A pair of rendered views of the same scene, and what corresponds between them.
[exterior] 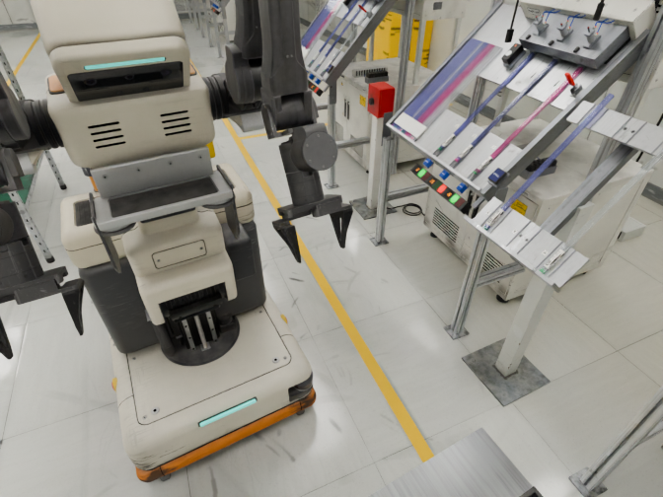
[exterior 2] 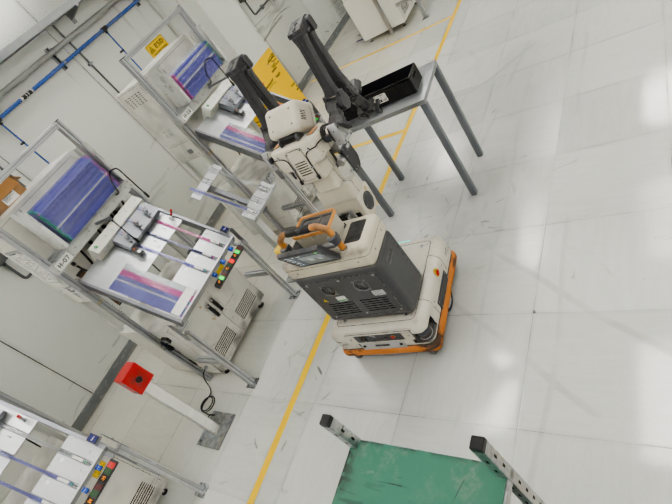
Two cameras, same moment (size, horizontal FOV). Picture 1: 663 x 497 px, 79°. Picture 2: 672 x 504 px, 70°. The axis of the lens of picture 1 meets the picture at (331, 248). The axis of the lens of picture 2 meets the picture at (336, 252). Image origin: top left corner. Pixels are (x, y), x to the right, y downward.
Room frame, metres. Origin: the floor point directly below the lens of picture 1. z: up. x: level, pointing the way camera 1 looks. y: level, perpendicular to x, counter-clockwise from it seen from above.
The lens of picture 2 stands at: (1.68, 2.49, 2.04)
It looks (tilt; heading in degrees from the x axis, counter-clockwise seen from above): 33 degrees down; 253
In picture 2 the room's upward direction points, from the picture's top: 41 degrees counter-clockwise
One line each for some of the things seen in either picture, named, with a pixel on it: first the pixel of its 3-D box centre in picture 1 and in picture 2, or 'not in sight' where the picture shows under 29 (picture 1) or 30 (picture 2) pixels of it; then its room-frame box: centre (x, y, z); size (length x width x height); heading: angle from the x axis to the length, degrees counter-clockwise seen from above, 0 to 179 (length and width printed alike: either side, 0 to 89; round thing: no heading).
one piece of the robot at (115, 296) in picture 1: (176, 255); (351, 262); (1.06, 0.52, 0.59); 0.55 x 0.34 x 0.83; 118
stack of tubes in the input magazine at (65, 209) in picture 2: not in sight; (75, 198); (1.70, -0.89, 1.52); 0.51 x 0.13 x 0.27; 23
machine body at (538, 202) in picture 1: (519, 205); (197, 314); (1.80, -0.98, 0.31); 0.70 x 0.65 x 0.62; 23
